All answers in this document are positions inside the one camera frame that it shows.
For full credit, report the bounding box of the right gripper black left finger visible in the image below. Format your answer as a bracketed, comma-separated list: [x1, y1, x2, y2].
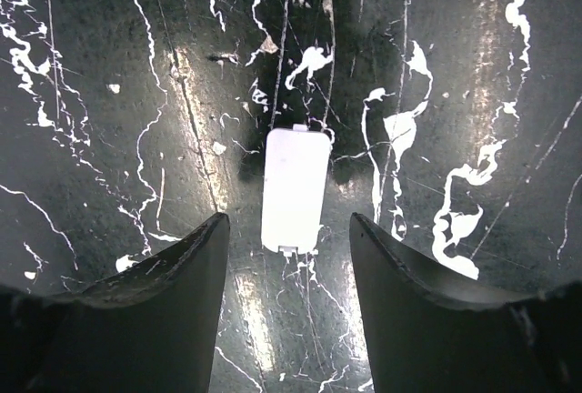
[1, 213, 230, 392]

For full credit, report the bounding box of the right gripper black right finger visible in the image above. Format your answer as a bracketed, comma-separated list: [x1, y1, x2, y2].
[349, 214, 581, 392]

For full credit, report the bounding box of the white battery cover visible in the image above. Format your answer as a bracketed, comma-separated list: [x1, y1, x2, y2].
[261, 124, 332, 257]

